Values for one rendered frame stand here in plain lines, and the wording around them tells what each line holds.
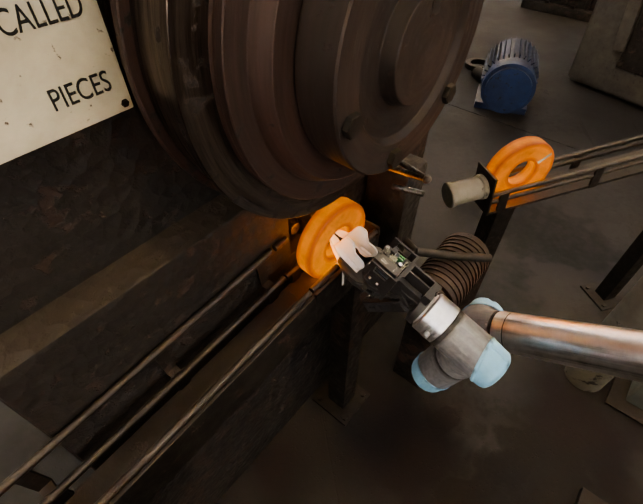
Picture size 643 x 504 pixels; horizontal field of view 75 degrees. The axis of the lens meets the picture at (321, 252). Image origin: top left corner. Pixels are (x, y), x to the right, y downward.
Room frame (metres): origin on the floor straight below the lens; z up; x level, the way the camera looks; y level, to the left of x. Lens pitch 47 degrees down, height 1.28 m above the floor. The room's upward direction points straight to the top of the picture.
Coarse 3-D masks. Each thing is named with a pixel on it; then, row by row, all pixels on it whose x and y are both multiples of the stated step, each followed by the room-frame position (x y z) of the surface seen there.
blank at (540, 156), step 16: (512, 144) 0.79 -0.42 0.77; (528, 144) 0.78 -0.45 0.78; (544, 144) 0.79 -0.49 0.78; (496, 160) 0.78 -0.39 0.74; (512, 160) 0.77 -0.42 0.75; (528, 160) 0.78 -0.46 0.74; (544, 160) 0.79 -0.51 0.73; (496, 176) 0.76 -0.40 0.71; (512, 176) 0.81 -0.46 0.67; (528, 176) 0.79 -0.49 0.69; (544, 176) 0.80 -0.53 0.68
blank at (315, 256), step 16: (336, 208) 0.53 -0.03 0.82; (352, 208) 0.55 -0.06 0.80; (320, 224) 0.50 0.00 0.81; (336, 224) 0.52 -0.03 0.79; (352, 224) 0.55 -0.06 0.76; (304, 240) 0.49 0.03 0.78; (320, 240) 0.49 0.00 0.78; (304, 256) 0.48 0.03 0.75; (320, 256) 0.49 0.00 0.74; (320, 272) 0.49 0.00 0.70
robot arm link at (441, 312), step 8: (440, 296) 0.41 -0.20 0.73; (432, 304) 0.39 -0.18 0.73; (440, 304) 0.39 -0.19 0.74; (448, 304) 0.40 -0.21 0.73; (424, 312) 0.39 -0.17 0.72; (432, 312) 0.38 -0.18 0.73; (440, 312) 0.38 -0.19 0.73; (448, 312) 0.38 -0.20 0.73; (456, 312) 0.38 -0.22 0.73; (416, 320) 0.38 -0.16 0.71; (424, 320) 0.37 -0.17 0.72; (432, 320) 0.37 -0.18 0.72; (440, 320) 0.37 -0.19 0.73; (448, 320) 0.37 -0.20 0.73; (416, 328) 0.37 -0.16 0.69; (424, 328) 0.37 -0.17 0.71; (432, 328) 0.36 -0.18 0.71; (440, 328) 0.36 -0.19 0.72; (424, 336) 0.36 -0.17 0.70; (432, 336) 0.36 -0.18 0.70
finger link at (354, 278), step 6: (342, 258) 0.49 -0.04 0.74; (342, 264) 0.48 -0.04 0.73; (342, 270) 0.47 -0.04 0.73; (348, 270) 0.47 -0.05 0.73; (360, 270) 0.47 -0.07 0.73; (348, 276) 0.46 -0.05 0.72; (354, 276) 0.45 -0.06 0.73; (360, 276) 0.46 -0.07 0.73; (354, 282) 0.45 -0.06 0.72; (360, 282) 0.44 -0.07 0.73; (360, 288) 0.44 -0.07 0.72; (366, 288) 0.44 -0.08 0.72
